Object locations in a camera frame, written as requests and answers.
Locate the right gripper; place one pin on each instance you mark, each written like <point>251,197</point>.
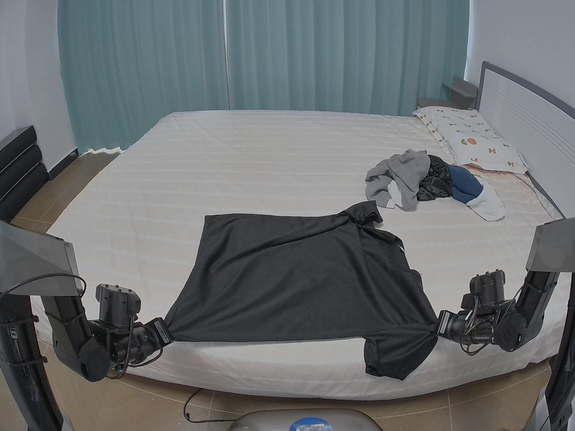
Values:
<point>467,328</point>

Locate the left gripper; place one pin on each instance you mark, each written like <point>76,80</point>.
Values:
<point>146,344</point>

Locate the black T-shirt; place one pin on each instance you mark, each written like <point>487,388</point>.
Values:
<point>292,276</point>

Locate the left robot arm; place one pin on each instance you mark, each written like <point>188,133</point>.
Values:
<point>72,330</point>

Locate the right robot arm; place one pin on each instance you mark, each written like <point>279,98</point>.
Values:
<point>530,312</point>

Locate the bed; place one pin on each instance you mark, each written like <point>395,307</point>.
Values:
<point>247,164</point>

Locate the white garment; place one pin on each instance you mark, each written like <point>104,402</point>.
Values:
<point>487,204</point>

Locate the dark blue garment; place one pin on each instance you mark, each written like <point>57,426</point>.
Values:
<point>465,184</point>

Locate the black shiny garment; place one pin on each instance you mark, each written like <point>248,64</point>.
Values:
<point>435,182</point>

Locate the grey garment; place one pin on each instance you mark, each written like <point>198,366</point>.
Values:
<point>408,169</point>

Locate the white printed pillow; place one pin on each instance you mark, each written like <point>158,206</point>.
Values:
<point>471,137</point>

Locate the black chest of drawers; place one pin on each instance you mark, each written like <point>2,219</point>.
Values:
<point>20,169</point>

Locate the grey bedside table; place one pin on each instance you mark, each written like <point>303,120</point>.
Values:
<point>460,89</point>

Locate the blue-green curtain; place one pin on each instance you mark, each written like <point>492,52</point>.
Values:
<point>143,61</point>
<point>346,38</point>

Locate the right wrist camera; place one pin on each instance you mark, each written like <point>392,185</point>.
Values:
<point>468,302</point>

